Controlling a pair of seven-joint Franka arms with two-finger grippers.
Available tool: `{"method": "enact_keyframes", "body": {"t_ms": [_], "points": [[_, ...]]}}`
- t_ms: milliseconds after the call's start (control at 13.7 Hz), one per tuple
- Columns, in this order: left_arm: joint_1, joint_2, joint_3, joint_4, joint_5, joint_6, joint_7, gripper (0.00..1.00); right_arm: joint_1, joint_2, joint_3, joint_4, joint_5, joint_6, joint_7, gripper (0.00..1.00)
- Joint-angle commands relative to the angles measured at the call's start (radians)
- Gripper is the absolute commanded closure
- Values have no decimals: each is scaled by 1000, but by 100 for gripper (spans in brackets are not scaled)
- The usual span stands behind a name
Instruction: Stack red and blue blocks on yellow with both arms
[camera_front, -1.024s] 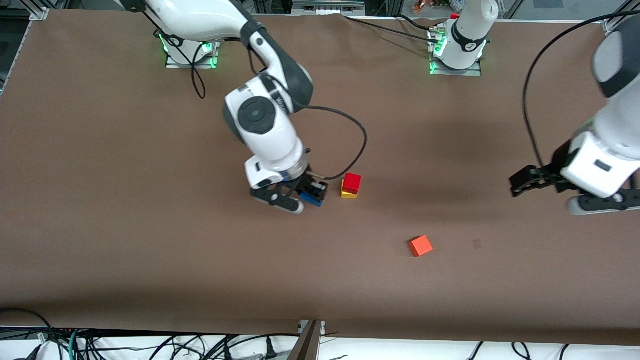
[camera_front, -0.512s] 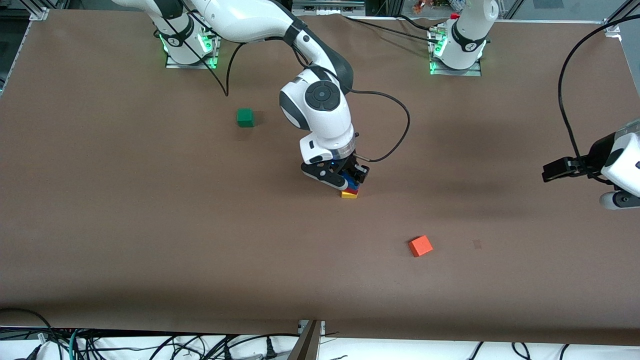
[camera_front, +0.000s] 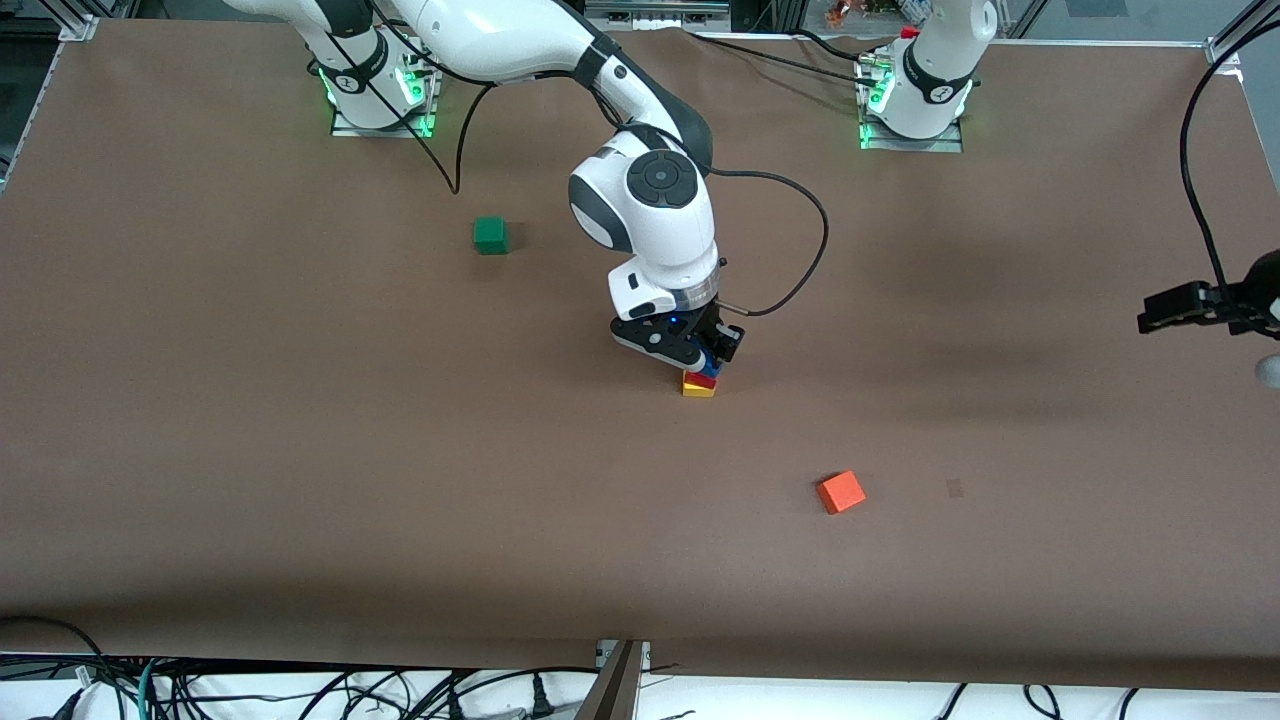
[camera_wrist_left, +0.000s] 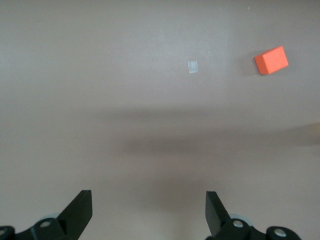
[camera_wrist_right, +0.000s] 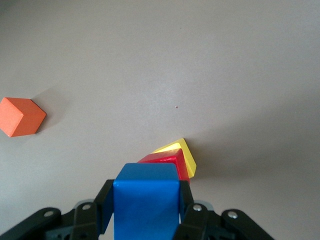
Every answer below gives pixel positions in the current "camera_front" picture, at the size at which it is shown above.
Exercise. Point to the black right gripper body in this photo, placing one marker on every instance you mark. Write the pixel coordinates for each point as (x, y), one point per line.
(716, 328)

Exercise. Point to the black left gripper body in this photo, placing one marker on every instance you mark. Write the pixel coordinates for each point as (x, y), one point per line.
(1256, 296)

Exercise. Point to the red cube block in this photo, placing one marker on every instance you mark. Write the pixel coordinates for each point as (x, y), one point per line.
(698, 380)

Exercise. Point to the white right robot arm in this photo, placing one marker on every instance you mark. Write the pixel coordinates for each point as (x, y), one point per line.
(660, 230)

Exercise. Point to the yellow cube block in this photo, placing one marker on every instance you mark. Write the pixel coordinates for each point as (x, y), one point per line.
(698, 390)

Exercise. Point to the orange cube block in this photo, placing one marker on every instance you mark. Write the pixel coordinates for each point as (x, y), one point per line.
(841, 492)

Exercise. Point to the brown table cover sheet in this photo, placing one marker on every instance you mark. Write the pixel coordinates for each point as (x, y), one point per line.
(640, 560)

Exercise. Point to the green cube block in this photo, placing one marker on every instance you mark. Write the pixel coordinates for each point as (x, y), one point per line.
(490, 236)

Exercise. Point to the black power plug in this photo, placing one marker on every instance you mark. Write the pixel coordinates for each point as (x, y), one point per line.
(541, 697)

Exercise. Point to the aluminium frame profile corner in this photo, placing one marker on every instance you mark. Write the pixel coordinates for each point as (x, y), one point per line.
(78, 22)
(1235, 40)

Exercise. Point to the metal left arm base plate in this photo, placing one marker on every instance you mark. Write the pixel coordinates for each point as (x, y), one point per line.
(950, 140)

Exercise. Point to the metal bracket with brown bar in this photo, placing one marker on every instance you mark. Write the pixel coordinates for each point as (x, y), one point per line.
(612, 685)

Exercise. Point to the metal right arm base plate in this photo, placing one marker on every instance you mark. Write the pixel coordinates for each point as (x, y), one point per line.
(425, 110)

